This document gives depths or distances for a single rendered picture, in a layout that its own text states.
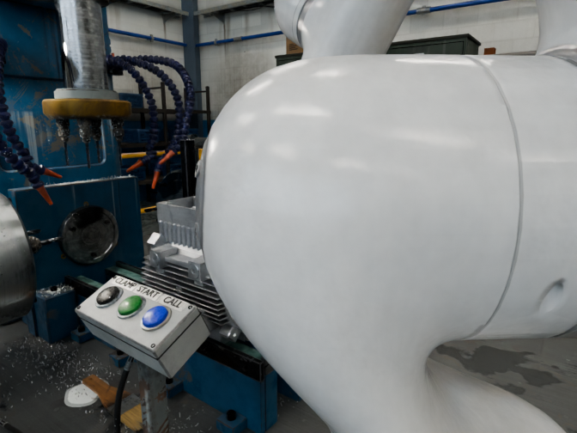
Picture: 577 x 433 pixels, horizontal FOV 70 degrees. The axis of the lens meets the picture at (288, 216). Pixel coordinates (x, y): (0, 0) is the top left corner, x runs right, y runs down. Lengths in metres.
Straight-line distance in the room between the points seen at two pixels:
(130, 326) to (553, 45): 0.47
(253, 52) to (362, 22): 6.76
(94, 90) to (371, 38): 0.67
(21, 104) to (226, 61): 6.52
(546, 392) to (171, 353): 0.70
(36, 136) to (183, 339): 0.82
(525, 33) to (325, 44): 5.18
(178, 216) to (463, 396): 0.60
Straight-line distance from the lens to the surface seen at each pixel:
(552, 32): 0.22
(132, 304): 0.54
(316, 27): 0.49
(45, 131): 1.22
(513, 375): 0.98
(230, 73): 7.51
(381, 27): 0.47
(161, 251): 0.73
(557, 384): 0.99
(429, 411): 0.17
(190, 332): 0.51
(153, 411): 0.62
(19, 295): 0.87
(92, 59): 1.02
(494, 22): 5.69
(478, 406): 0.22
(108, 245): 1.16
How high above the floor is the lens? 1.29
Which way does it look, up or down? 13 degrees down
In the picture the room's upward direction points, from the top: straight up
